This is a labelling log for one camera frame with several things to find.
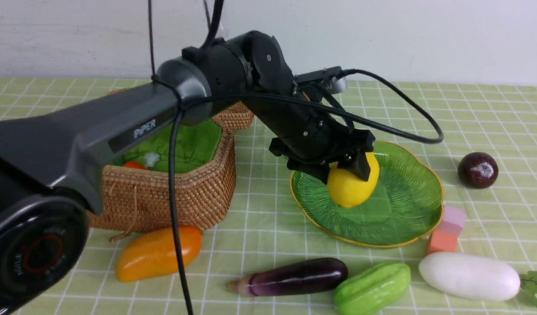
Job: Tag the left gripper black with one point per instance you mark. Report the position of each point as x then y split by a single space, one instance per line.
311 139

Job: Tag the yellow lemon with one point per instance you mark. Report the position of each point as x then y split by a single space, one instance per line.
346 189

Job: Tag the purple eggplant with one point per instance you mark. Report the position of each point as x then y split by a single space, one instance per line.
306 277

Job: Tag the light green bitter gourd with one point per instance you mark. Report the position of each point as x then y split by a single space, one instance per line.
372 290

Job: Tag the white radish with leaves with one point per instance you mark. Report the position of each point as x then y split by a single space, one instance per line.
480 278

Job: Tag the orange mango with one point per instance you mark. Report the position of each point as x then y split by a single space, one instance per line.
154 254

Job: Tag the red tomato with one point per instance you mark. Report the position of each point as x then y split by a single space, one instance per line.
134 165

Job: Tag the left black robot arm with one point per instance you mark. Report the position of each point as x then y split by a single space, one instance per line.
51 165

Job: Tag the green glass leaf plate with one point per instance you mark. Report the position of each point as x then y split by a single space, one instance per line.
407 203

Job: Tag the woven basket lid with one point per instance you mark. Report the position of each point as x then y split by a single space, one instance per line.
235 117

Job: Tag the orange foam block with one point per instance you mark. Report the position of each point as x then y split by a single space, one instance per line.
441 241

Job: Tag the pink foam cube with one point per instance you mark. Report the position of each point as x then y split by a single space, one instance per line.
453 220

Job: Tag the dark purple plum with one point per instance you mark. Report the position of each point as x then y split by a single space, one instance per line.
478 170

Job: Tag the green checkered tablecloth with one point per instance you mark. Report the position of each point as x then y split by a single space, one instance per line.
264 228

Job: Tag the woven wicker basket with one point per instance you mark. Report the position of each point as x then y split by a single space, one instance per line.
137 200

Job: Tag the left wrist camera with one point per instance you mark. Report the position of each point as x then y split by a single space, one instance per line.
330 79

